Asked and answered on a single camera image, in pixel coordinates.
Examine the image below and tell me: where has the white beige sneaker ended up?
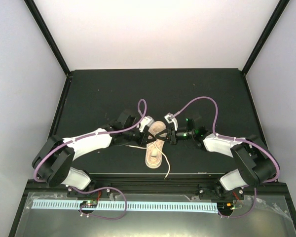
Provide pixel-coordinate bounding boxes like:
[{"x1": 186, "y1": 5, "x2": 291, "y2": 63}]
[{"x1": 145, "y1": 121, "x2": 166, "y2": 169}]

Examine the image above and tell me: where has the white shoelace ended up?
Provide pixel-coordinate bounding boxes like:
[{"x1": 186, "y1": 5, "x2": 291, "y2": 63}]
[{"x1": 126, "y1": 140, "x2": 171, "y2": 180}]

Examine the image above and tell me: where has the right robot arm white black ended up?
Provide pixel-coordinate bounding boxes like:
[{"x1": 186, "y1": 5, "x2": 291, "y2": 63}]
[{"x1": 154, "y1": 117, "x2": 280, "y2": 199}]

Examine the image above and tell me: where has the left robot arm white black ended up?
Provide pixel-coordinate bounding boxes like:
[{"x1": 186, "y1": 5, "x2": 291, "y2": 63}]
[{"x1": 32, "y1": 110, "x2": 155, "y2": 197}]

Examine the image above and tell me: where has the left small circuit board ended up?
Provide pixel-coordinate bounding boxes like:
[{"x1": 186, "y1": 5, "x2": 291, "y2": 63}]
[{"x1": 79, "y1": 200, "x2": 98, "y2": 208}]

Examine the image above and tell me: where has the small circuit board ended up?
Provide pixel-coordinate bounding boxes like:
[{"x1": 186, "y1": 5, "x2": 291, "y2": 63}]
[
  {"x1": 217, "y1": 202, "x2": 242, "y2": 211},
  {"x1": 79, "y1": 200, "x2": 98, "y2": 208}
]

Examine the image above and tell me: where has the right small circuit board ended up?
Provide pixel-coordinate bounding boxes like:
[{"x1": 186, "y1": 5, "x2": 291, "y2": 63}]
[{"x1": 217, "y1": 202, "x2": 242, "y2": 211}]

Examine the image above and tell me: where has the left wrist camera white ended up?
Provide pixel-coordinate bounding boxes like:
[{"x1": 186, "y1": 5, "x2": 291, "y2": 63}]
[{"x1": 137, "y1": 116, "x2": 154, "y2": 133}]

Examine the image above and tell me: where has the black front frame rail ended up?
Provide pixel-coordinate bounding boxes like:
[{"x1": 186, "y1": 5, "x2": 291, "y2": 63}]
[{"x1": 24, "y1": 174, "x2": 290, "y2": 201}]

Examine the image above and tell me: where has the light blue slotted cable duct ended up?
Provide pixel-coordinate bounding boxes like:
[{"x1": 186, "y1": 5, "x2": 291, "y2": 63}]
[{"x1": 31, "y1": 199, "x2": 218, "y2": 214}]

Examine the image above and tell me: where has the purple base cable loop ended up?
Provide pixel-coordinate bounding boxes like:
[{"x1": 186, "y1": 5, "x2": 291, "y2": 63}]
[{"x1": 71, "y1": 186, "x2": 128, "y2": 219}]

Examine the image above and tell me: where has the black aluminium frame left post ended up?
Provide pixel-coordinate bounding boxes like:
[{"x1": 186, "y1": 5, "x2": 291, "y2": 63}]
[{"x1": 24, "y1": 0, "x2": 71, "y2": 76}]

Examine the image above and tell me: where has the black aluminium frame post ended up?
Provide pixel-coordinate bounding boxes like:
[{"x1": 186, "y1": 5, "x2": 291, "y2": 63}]
[
  {"x1": 24, "y1": 0, "x2": 71, "y2": 76},
  {"x1": 241, "y1": 0, "x2": 290, "y2": 76}
]

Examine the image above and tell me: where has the black aluminium frame right post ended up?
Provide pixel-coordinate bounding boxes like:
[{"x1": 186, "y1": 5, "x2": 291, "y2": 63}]
[{"x1": 241, "y1": 0, "x2": 290, "y2": 76}]

